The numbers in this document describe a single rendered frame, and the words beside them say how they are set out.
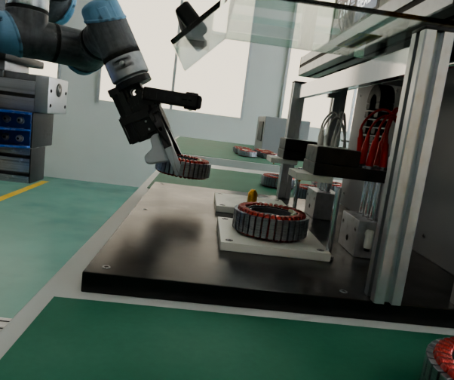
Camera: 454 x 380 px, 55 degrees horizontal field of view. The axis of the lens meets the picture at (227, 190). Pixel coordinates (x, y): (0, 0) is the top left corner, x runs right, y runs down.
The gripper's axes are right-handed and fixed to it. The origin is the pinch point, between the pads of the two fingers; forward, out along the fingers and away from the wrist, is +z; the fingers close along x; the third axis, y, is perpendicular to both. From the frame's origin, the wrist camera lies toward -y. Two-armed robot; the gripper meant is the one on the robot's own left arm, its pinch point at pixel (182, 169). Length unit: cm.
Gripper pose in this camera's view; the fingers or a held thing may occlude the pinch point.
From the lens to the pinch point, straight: 88.8
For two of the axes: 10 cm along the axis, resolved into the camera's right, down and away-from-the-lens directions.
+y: -9.2, 3.9, 0.2
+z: 3.8, 9.1, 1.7
